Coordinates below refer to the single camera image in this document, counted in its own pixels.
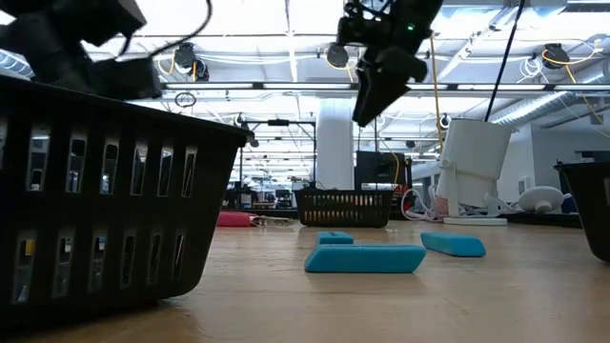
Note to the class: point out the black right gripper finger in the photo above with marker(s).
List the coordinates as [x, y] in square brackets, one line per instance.
[360, 95]
[381, 97]

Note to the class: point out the black slotted plastic basket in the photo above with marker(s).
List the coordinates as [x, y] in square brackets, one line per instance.
[209, 190]
[343, 194]
[591, 209]

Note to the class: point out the blue rectangular eraser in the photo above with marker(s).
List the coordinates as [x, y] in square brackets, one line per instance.
[453, 244]
[362, 259]
[333, 237]

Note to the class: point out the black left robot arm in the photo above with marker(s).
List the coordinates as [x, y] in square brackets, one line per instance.
[71, 19]

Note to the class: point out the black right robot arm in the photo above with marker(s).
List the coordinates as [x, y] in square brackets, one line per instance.
[419, 19]

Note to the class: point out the black monitor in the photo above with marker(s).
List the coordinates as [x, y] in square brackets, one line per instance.
[379, 169]

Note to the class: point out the long ceiling light bar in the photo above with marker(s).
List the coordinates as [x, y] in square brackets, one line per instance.
[286, 86]

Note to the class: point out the white desk lamp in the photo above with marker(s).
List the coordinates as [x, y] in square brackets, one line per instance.
[472, 157]

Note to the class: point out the white round puck device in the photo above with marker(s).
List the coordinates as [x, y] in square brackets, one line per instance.
[541, 197]

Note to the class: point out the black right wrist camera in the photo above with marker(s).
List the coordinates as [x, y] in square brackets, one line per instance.
[357, 31]

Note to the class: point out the silver ventilation duct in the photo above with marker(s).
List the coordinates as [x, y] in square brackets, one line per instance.
[548, 107]

